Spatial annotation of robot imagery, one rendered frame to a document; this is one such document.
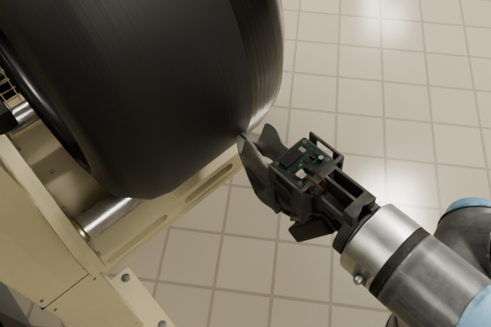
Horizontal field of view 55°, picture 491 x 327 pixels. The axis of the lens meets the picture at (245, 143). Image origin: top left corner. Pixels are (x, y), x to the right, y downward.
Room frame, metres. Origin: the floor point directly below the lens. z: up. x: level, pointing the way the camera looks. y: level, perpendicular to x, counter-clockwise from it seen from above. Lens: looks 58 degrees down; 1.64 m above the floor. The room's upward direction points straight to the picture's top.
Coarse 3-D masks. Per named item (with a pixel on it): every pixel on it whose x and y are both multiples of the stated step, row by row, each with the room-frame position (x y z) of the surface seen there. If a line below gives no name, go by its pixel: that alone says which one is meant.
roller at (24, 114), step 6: (24, 102) 0.54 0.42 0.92; (12, 108) 0.53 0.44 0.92; (18, 108) 0.53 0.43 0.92; (24, 108) 0.53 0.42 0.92; (30, 108) 0.53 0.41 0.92; (12, 114) 0.51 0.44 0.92; (18, 114) 0.51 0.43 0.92; (24, 114) 0.52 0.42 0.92; (30, 114) 0.52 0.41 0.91; (36, 114) 0.52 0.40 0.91; (18, 120) 0.50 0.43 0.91; (24, 120) 0.51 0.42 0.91; (30, 120) 0.51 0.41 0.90; (36, 120) 0.52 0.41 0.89; (18, 126) 0.50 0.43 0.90; (24, 126) 0.50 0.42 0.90; (12, 132) 0.49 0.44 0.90
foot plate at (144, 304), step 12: (120, 276) 0.47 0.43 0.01; (132, 276) 0.47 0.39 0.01; (120, 288) 0.43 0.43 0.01; (132, 288) 0.43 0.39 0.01; (144, 288) 0.43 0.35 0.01; (132, 300) 0.39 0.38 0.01; (144, 300) 0.39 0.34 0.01; (144, 312) 0.35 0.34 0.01; (156, 312) 0.35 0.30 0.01; (144, 324) 0.31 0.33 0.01; (156, 324) 0.31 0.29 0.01; (168, 324) 0.31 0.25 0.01
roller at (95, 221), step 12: (96, 204) 0.33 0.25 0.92; (108, 204) 0.33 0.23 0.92; (120, 204) 0.33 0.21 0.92; (132, 204) 0.33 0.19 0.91; (84, 216) 0.31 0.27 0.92; (96, 216) 0.31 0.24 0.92; (108, 216) 0.31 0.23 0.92; (120, 216) 0.31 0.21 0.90; (84, 228) 0.29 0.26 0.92; (96, 228) 0.29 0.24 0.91
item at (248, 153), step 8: (240, 136) 0.34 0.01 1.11; (240, 144) 0.33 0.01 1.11; (248, 144) 0.31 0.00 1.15; (240, 152) 0.32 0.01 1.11; (248, 152) 0.31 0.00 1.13; (256, 152) 0.30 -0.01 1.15; (248, 160) 0.30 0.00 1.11; (256, 160) 0.29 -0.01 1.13; (256, 168) 0.29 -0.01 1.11; (264, 168) 0.28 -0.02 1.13; (264, 176) 0.28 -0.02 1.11; (264, 184) 0.27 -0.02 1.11
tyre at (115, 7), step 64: (0, 0) 0.33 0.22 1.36; (64, 0) 0.32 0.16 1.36; (128, 0) 0.34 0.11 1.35; (192, 0) 0.36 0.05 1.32; (256, 0) 0.40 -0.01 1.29; (0, 64) 0.54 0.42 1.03; (64, 64) 0.29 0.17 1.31; (128, 64) 0.30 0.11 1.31; (192, 64) 0.33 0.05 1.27; (256, 64) 0.37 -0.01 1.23; (64, 128) 0.44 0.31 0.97; (128, 128) 0.27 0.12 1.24; (192, 128) 0.29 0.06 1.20; (128, 192) 0.27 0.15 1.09
